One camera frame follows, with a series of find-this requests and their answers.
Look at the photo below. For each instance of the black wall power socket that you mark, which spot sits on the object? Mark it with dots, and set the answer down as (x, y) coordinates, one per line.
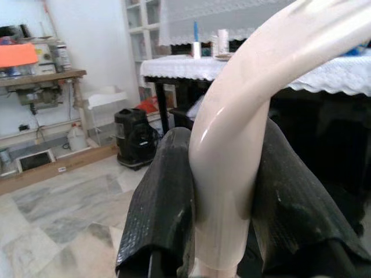
(23, 127)

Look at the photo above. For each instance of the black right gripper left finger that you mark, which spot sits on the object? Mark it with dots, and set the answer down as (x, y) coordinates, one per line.
(162, 208)

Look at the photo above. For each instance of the white lace curtain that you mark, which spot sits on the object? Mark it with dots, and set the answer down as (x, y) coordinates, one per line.
(208, 17)

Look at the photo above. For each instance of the grey spray can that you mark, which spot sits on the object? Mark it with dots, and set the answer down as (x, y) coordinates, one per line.
(63, 58)

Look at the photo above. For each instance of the black wooden table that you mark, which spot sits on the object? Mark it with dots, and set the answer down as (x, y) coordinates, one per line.
(319, 130)

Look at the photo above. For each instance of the white lace tablecloth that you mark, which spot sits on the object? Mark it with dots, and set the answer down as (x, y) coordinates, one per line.
(179, 68)

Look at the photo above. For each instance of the wooden workbench top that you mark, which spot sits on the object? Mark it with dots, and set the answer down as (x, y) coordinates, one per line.
(43, 77)

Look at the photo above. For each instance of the red plastic bag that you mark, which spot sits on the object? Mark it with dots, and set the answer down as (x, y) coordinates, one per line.
(149, 107)

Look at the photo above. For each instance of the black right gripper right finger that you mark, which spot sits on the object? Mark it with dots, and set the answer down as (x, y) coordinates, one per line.
(295, 202)

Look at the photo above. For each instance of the white framed dark panel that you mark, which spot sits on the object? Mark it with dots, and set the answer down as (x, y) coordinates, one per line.
(34, 161)

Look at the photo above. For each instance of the white paper roll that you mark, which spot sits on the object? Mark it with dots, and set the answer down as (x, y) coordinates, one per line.
(223, 43)

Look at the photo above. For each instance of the black air purifier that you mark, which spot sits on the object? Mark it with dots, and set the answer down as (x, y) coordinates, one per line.
(134, 139)

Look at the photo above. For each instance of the white grid shelf cabinet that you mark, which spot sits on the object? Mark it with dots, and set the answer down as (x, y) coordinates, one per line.
(143, 29)

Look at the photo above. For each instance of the white clear acrylic stand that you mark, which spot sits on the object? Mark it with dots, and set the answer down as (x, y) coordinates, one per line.
(104, 98)

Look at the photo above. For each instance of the long flat cardboard box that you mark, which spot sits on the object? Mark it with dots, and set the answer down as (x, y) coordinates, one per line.
(63, 169)

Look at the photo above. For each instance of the white plastic jug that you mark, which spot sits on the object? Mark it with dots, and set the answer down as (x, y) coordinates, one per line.
(76, 140)

